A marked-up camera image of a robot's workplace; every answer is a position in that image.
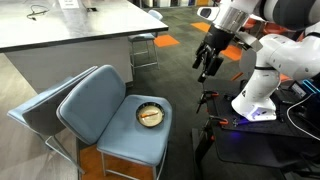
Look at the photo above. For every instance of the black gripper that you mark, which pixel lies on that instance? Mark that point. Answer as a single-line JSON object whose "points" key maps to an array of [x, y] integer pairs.
{"points": [[218, 38]]}

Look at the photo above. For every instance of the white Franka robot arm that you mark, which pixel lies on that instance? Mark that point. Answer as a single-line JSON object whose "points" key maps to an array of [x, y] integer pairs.
{"points": [[270, 56]]}

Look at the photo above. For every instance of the blue chair with metal legs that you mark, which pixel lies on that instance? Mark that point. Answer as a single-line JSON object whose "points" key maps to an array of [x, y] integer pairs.
{"points": [[143, 36]]}

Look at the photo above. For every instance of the red chair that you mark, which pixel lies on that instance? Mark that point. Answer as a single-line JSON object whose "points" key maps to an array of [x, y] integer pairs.
{"points": [[275, 28]]}

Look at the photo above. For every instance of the dark rimmed cream bowl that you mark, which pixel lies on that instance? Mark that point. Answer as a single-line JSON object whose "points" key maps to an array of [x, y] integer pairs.
{"points": [[150, 122]]}

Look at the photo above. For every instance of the blue padded chair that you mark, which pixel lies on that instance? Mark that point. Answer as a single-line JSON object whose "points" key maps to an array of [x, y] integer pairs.
{"points": [[96, 100], [40, 110]]}

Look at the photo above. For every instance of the orange black bar clamp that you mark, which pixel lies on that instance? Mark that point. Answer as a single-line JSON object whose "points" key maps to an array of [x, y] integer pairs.
{"points": [[218, 120], [204, 98]]}

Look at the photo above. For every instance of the small black screen device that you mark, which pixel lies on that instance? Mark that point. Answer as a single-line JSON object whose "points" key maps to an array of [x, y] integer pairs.
{"points": [[297, 89]]}

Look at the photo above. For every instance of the grey counter table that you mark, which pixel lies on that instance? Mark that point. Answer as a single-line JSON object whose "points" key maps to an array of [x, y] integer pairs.
{"points": [[66, 30]]}

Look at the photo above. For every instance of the white paper sheet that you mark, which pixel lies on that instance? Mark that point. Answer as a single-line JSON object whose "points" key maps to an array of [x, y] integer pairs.
{"points": [[69, 3]]}

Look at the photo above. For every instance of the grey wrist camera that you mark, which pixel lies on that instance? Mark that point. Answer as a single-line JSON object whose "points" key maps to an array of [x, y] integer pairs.
{"points": [[250, 40]]}

